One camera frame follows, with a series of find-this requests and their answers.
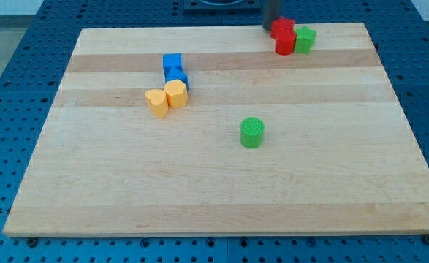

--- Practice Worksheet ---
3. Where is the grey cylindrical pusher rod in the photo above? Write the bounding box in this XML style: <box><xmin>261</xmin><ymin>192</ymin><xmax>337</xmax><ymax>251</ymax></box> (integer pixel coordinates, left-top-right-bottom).
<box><xmin>262</xmin><ymin>0</ymin><xmax>281</xmax><ymax>31</ymax></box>

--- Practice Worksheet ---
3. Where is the green cylinder block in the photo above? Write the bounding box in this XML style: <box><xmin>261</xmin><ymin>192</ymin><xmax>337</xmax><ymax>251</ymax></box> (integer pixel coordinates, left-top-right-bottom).
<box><xmin>240</xmin><ymin>117</ymin><xmax>265</xmax><ymax>148</ymax></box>

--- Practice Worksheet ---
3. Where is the red star block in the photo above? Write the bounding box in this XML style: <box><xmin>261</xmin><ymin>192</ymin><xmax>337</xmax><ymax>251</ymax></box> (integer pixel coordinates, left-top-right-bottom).
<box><xmin>270</xmin><ymin>17</ymin><xmax>295</xmax><ymax>39</ymax></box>

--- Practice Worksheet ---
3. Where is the light wooden board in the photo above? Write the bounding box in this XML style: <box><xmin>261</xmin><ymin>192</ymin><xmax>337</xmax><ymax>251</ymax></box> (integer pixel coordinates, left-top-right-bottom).
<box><xmin>4</xmin><ymin>23</ymin><xmax>429</xmax><ymax>237</ymax></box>

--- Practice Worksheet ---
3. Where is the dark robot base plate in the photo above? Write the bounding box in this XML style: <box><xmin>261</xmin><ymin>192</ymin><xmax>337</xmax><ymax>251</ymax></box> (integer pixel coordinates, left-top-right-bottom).
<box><xmin>182</xmin><ymin>0</ymin><xmax>262</xmax><ymax>13</ymax></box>

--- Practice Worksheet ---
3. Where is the yellow heart block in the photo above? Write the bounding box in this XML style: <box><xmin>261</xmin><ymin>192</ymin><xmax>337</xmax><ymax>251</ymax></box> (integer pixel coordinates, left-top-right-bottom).
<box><xmin>145</xmin><ymin>89</ymin><xmax>168</xmax><ymax>118</ymax></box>

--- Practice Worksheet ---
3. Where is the yellow hexagon block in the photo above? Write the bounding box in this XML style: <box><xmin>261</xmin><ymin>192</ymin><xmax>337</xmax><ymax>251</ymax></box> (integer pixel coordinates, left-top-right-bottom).
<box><xmin>164</xmin><ymin>80</ymin><xmax>189</xmax><ymax>108</ymax></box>

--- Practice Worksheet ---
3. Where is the red rounded block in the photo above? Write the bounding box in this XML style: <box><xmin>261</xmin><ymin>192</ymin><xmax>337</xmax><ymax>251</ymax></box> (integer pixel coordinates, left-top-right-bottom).
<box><xmin>275</xmin><ymin>30</ymin><xmax>296</xmax><ymax>56</ymax></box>

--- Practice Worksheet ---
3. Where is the green star block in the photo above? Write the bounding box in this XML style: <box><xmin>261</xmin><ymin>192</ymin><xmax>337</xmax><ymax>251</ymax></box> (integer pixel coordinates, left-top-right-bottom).
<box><xmin>294</xmin><ymin>26</ymin><xmax>316</xmax><ymax>54</ymax></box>

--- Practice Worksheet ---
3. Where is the blue angular block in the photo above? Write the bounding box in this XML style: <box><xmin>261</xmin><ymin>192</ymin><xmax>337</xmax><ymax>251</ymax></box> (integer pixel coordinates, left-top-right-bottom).
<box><xmin>165</xmin><ymin>67</ymin><xmax>189</xmax><ymax>89</ymax></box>

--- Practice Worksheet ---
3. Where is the blue cube block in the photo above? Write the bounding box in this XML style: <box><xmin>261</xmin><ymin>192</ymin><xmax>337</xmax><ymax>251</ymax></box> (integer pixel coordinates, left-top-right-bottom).
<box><xmin>162</xmin><ymin>53</ymin><xmax>183</xmax><ymax>76</ymax></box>

